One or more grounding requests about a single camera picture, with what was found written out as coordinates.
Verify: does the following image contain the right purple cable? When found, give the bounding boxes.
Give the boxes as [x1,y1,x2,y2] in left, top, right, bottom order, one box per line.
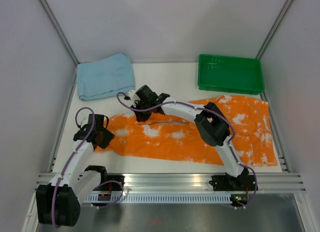
[116,91,258,210]

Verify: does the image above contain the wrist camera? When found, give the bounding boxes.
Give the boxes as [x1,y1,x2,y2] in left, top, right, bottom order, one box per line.
[127,85,158,102]
[80,114,97,132]

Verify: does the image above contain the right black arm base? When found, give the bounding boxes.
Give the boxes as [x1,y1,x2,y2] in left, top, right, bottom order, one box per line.
[208,174,257,192]

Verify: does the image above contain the orange tie-dye trousers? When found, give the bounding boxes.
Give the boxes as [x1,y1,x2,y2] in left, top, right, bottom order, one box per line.
[105,95,278,167]

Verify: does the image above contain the light blue folded trousers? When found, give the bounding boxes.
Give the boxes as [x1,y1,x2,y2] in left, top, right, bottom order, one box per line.
[76,53,136,101]

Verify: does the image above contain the green plastic tray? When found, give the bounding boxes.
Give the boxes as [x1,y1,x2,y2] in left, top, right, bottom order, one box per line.
[197,54,265,95]

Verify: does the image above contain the purple cable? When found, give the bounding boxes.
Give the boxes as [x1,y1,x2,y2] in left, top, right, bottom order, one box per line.
[116,91,258,210]
[51,106,125,228]

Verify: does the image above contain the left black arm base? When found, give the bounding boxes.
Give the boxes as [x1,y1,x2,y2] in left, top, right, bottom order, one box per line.
[84,165,125,193]

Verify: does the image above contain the aluminium mounting rail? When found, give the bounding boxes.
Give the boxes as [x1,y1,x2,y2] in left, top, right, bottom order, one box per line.
[34,173,307,193]

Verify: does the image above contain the white slotted cable duct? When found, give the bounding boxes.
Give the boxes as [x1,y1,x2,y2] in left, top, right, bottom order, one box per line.
[84,193,232,204]

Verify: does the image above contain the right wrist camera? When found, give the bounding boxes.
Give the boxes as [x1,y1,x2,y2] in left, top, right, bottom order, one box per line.
[127,85,158,102]

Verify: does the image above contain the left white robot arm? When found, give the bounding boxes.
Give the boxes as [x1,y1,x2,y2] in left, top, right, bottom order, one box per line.
[35,114,115,227]

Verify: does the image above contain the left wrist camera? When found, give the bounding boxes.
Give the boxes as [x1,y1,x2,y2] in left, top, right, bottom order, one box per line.
[80,114,97,132]

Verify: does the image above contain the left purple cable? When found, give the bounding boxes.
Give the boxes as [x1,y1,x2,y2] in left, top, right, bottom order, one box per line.
[51,106,125,228]

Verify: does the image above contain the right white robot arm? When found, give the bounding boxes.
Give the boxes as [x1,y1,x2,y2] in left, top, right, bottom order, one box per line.
[129,90,249,190]

